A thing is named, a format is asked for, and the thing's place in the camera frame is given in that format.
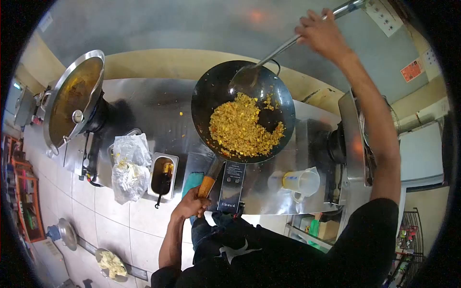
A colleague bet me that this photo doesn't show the person's right hand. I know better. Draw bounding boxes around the person's right hand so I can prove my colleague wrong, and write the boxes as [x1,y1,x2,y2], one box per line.
[295,9,353,64]

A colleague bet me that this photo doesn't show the person's left hand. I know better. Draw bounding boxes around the person's left hand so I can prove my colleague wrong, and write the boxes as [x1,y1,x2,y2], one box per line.
[172,185,212,221]

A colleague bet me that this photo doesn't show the person's right fingers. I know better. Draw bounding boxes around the person's right fingers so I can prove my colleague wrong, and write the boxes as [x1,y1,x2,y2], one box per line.
[295,9,328,43]

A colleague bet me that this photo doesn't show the long steel wok ladle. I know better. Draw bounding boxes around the long steel wok ladle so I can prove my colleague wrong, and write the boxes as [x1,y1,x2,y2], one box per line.
[228,0,366,91]

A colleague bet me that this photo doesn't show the black wok with wooden handle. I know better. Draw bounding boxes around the black wok with wooden handle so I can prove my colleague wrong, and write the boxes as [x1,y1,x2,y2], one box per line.
[190,60,297,199]

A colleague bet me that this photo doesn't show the teal cloth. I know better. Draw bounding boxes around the teal cloth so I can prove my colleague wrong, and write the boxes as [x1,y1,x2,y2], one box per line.
[182,172,205,199]

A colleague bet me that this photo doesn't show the person's legs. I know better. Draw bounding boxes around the person's legs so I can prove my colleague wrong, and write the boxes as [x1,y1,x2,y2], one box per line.
[190,211,261,263]

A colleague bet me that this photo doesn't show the small black ladle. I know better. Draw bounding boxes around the small black ladle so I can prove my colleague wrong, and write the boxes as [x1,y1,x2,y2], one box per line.
[154,162,174,209]

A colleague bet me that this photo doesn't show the steel container of dark sauce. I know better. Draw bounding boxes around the steel container of dark sauce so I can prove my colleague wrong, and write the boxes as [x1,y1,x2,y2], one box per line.
[147,152,179,203]

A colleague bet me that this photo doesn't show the crumpled clear plastic bags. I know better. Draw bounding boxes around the crumpled clear plastic bags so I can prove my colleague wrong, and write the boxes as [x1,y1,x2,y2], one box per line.
[111,133,152,205]

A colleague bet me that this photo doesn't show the yellow fried rice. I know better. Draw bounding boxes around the yellow fried rice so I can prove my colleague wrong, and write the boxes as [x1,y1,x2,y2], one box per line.
[208,92,286,158]

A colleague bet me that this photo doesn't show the stainless steel stove counter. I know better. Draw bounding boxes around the stainless steel stove counter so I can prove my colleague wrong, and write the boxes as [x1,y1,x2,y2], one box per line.
[63,77,375,216]

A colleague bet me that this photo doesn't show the person's body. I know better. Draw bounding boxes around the person's body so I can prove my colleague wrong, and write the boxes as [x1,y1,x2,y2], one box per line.
[151,198,400,288]

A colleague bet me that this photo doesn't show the clear plastic measuring jug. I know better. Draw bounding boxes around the clear plastic measuring jug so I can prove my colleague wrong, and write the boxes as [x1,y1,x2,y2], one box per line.
[268,166,321,204]

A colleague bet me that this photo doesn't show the steel plate with pale food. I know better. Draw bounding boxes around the steel plate with pale food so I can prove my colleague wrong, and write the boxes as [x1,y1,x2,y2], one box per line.
[95,248,129,283]

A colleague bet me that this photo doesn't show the lower shelf with green items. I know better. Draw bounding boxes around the lower shelf with green items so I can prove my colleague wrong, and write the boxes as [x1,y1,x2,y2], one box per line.
[285,212,342,253]

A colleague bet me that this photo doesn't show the steel pan with black burner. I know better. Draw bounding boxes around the steel pan with black burner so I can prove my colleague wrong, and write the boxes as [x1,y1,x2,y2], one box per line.
[326,89,377,188]

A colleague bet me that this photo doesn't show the large wok with steel lid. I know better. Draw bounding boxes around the large wok with steel lid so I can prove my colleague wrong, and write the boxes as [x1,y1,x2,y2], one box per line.
[43,50,106,156]

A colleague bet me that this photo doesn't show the orange shelf with goods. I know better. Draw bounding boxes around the orange shelf with goods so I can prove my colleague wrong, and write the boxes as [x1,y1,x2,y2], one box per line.
[2,134,47,243]

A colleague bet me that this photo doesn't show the white chest freezer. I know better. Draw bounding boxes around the white chest freezer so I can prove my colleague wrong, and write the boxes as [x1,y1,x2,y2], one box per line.
[397,122,446,189]

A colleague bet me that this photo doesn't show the white wall socket strip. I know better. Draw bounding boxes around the white wall socket strip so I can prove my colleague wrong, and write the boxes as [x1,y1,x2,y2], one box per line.
[364,0,405,38]

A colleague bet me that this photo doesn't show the red wall notice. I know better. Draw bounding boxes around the red wall notice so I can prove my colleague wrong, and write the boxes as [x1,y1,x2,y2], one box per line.
[400,58,426,83]

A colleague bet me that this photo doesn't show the black wire rack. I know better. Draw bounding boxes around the black wire rack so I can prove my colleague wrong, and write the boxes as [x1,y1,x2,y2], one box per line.
[385,207,425,287]

